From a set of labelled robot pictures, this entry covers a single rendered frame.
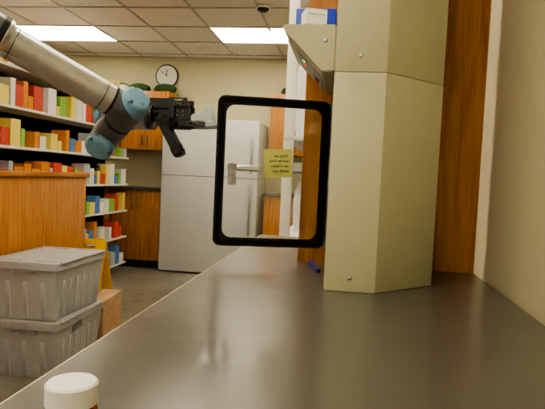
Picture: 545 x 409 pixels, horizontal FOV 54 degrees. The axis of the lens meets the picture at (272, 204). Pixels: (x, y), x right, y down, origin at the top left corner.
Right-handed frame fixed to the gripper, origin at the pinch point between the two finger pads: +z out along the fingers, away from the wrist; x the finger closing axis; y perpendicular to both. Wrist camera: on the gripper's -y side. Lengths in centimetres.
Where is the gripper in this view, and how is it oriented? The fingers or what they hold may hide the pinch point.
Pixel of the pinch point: (220, 127)
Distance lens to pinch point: 148.3
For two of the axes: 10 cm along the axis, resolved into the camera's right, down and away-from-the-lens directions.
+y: 0.5, -10.0, -0.5
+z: 9.9, 0.5, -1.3
